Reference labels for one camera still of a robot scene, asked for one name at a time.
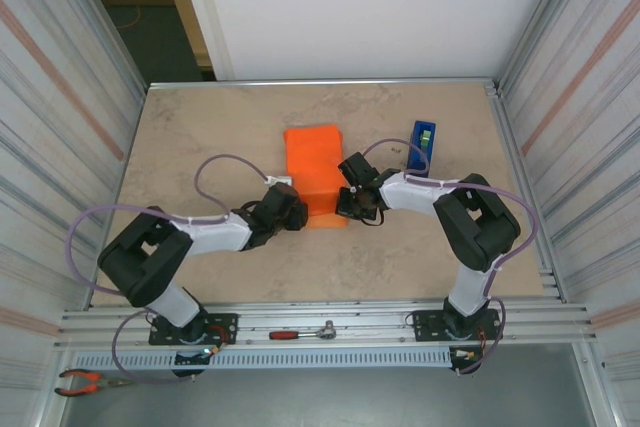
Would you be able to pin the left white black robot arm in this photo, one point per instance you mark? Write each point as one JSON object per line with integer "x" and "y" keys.
{"x": 215, "y": 237}

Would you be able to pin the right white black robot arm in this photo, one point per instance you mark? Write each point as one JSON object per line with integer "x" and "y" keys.
{"x": 415, "y": 194}

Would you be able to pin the blue tape dispenser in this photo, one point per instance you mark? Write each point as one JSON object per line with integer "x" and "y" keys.
{"x": 416, "y": 152}

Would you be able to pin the green tape roll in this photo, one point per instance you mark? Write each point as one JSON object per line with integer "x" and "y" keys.
{"x": 425, "y": 139}

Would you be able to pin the wooden door jamb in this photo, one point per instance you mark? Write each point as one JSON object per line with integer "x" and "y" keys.
{"x": 186, "y": 7}

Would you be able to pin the long aluminium cross rail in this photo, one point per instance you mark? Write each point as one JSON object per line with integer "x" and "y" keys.
{"x": 325, "y": 82}

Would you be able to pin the wide aluminium rail bed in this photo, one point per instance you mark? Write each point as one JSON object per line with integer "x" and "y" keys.
{"x": 375, "y": 317}

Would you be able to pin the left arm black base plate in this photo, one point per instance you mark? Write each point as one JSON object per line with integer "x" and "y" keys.
{"x": 225, "y": 322}

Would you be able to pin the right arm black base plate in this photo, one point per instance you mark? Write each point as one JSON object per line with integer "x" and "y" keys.
{"x": 430, "y": 322}

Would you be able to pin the aluminium side rail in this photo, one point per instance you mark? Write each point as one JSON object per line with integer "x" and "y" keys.
{"x": 550, "y": 282}

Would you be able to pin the aluminium upright post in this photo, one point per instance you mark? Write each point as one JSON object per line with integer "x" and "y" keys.
{"x": 545, "y": 22}
{"x": 95, "y": 22}

